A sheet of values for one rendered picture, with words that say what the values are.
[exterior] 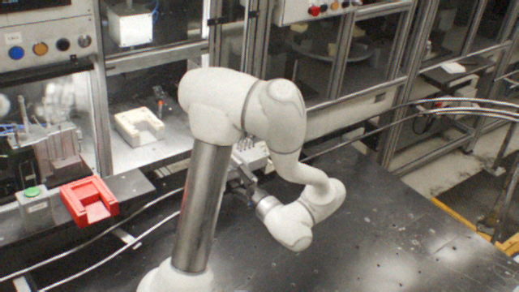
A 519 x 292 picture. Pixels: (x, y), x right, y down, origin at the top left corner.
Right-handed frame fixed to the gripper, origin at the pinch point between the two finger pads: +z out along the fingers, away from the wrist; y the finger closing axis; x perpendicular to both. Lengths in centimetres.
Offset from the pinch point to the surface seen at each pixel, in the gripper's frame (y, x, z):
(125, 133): 3.0, 24.0, 35.2
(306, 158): -8.7, -38.9, -0.6
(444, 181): -92, -190, 5
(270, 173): -7.6, -18.3, -1.8
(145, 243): -22.3, 32.7, 3.2
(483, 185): -90, -209, -13
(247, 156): 2.2, -9.1, 2.2
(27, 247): -34, 65, 34
